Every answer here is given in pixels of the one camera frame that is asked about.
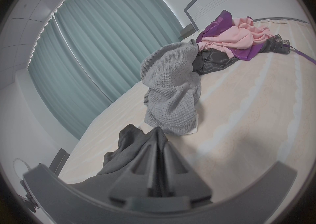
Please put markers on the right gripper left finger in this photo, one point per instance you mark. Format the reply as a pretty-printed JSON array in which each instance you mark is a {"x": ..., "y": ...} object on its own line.
[{"x": 140, "y": 176}]

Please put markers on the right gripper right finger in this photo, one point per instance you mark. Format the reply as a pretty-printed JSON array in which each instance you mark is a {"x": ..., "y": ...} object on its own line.
[{"x": 177, "y": 178}]

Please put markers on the black T-shirt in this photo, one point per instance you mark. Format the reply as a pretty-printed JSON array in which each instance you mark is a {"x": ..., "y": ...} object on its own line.
[{"x": 128, "y": 149}]

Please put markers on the bed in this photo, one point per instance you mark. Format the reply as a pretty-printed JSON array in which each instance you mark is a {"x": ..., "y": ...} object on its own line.
[{"x": 234, "y": 107}]

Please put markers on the black chest of drawers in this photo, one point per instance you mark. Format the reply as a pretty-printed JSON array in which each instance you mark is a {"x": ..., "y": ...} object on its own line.
[{"x": 58, "y": 161}]

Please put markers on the grey garment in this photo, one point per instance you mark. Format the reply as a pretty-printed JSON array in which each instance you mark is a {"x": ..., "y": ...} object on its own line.
[{"x": 170, "y": 89}]

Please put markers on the black satin lace garment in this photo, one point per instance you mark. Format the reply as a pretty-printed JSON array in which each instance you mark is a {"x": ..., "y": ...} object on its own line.
[{"x": 217, "y": 61}]

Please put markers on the round white mirror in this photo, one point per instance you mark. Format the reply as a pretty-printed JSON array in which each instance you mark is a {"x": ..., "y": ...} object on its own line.
[{"x": 15, "y": 166}]

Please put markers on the blue-green curtain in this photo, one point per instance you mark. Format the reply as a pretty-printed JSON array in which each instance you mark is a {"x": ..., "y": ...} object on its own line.
[
  {"x": 64, "y": 74},
  {"x": 111, "y": 25}
]

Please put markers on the grey bedside table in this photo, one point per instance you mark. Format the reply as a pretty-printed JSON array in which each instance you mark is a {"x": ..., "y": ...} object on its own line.
[{"x": 188, "y": 31}]

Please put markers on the pink garment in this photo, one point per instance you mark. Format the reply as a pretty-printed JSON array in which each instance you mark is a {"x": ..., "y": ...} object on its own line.
[{"x": 237, "y": 35}]

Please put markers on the purple garment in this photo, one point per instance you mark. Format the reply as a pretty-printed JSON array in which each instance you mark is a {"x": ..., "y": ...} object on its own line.
[{"x": 217, "y": 26}]

